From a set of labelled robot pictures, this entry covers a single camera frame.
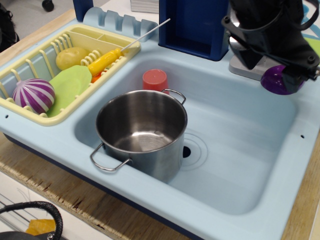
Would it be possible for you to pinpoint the light green plastic plate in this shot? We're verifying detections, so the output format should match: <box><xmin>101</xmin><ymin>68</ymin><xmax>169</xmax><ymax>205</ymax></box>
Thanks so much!
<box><xmin>46</xmin><ymin>65</ymin><xmax>92</xmax><ymax>118</ymax></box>

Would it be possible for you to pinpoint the yellow handled white utensil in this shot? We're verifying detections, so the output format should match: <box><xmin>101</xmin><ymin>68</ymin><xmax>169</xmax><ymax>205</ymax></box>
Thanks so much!
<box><xmin>87</xmin><ymin>18</ymin><xmax>171</xmax><ymax>77</ymax></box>

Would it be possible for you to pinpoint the pink plastic cup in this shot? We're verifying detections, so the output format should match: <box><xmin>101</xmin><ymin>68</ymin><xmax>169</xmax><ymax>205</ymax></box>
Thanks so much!
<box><xmin>142</xmin><ymin>69</ymin><xmax>169</xmax><ymax>92</ymax></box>

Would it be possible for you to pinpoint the grey toy faucet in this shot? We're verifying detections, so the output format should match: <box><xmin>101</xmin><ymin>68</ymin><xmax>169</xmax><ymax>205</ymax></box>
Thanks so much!
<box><xmin>229</xmin><ymin>37</ymin><xmax>278</xmax><ymax>81</ymax></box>

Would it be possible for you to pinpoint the black chair wheel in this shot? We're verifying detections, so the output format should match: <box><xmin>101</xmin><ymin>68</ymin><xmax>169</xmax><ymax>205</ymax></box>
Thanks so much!
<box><xmin>41</xmin><ymin>0</ymin><xmax>55</xmax><ymax>12</ymax></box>

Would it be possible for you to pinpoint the black braided cable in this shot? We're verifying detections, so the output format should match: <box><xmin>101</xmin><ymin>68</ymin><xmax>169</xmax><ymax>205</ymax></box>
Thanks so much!
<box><xmin>0</xmin><ymin>201</ymin><xmax>63</xmax><ymax>240</ymax></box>

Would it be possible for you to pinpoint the purple toy eggplant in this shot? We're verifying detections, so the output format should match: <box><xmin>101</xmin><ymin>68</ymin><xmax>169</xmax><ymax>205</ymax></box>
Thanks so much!
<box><xmin>260</xmin><ymin>65</ymin><xmax>296</xmax><ymax>95</ymax></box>

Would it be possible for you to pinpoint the grey ribbed box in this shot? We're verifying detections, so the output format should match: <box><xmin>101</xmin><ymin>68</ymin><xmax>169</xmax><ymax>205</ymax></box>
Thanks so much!
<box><xmin>130</xmin><ymin>0</ymin><xmax>160</xmax><ymax>14</ymax></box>

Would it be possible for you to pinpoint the yellow toy potato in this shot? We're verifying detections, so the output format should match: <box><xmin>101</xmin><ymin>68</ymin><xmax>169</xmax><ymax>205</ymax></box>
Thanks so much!
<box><xmin>55</xmin><ymin>47</ymin><xmax>89</xmax><ymax>71</ymax></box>

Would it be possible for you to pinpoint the light blue toy sink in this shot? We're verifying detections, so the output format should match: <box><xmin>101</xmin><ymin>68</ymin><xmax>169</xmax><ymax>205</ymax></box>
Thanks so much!
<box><xmin>0</xmin><ymin>6</ymin><xmax>320</xmax><ymax>240</ymax></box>

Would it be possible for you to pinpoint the cream plastic dish rack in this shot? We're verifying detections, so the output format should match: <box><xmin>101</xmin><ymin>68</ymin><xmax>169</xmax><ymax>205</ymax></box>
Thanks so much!
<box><xmin>0</xmin><ymin>24</ymin><xmax>141</xmax><ymax>126</ymax></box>

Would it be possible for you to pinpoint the orange toy piece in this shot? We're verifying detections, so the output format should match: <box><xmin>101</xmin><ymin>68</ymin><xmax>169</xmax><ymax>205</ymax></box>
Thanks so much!
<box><xmin>91</xmin><ymin>72</ymin><xmax>102</xmax><ymax>83</ymax></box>

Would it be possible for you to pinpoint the purple white striped onion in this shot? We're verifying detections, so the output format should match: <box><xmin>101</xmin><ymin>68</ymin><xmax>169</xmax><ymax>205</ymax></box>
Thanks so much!
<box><xmin>12</xmin><ymin>78</ymin><xmax>56</xmax><ymax>114</ymax></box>

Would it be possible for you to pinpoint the dark blue plastic bin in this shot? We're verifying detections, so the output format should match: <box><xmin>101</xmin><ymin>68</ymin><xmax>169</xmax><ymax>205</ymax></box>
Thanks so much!
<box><xmin>158</xmin><ymin>0</ymin><xmax>229</xmax><ymax>61</ymax></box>

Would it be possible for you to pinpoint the black bag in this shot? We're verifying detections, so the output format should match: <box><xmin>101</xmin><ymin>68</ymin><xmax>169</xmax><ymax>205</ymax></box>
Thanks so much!
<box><xmin>0</xmin><ymin>4</ymin><xmax>20</xmax><ymax>52</ymax></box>

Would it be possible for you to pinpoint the yellow tape piece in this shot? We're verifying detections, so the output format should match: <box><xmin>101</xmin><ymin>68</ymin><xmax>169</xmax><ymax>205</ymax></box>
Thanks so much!
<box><xmin>25</xmin><ymin>219</ymin><xmax>56</xmax><ymax>236</ymax></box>

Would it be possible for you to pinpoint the green cutting board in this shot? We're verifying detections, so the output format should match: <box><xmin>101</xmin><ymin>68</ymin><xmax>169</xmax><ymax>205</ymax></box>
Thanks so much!
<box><xmin>304</xmin><ymin>37</ymin><xmax>320</xmax><ymax>57</ymax></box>

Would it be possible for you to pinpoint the stainless steel pot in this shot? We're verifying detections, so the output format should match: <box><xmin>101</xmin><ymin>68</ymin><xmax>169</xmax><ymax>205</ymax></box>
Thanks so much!
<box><xmin>90</xmin><ymin>89</ymin><xmax>188</xmax><ymax>183</ymax></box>

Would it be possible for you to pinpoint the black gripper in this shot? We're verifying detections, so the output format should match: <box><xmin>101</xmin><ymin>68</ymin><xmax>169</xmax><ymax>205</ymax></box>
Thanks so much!
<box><xmin>221</xmin><ymin>0</ymin><xmax>320</xmax><ymax>93</ymax></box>

